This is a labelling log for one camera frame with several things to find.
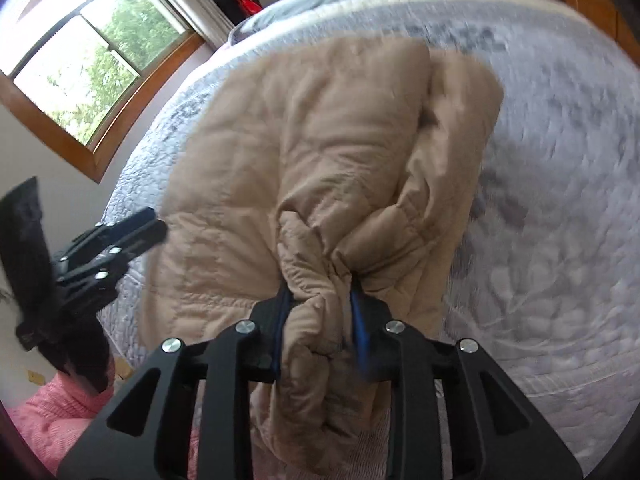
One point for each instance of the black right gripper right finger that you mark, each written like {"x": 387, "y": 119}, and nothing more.
{"x": 452, "y": 396}

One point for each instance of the wooden desk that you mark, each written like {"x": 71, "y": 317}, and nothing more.
{"x": 607, "y": 18}

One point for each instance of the grey floral quilted bedspread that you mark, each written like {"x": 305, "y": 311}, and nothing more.
{"x": 547, "y": 276}

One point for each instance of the pink knit left sleeve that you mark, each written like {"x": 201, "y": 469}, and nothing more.
{"x": 53, "y": 419}

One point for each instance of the beige quilted jacket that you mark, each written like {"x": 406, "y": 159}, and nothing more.
{"x": 357, "y": 157}

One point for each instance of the grey pillow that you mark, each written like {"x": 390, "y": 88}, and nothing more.
{"x": 276, "y": 12}

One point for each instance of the wooden framed side window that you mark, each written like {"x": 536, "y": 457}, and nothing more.
{"x": 79, "y": 73}

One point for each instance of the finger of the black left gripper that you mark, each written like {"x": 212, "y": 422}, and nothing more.
{"x": 104, "y": 272}
{"x": 103, "y": 235}

